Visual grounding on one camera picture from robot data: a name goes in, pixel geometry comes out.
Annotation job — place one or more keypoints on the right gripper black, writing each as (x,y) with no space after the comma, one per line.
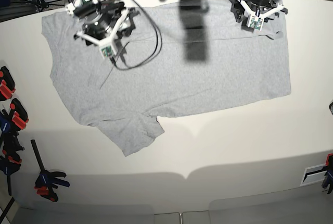
(98,23)

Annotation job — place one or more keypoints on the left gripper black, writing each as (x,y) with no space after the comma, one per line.
(239,11)

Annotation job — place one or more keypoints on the grey T-shirt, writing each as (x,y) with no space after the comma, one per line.
(182,59)

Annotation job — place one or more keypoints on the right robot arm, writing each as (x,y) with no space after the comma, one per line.
(76,8)

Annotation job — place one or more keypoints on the red black clamp top left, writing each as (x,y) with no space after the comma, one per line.
(7,84)

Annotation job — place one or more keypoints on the red black clamp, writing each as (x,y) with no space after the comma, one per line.
(18,116)
(7,84)

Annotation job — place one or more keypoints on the blue black bar clamp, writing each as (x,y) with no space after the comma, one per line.
(47,181)

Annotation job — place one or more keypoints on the white label plate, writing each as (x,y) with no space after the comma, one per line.
(313,175)

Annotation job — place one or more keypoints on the blue clamp right edge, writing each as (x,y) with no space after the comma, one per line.
(328,177)

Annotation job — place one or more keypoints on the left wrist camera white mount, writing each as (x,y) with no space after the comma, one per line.
(255,19)

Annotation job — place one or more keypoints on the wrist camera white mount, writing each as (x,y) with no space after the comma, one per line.
(255,19)
(107,46)

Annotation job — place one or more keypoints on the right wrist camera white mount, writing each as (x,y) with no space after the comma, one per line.
(107,46)

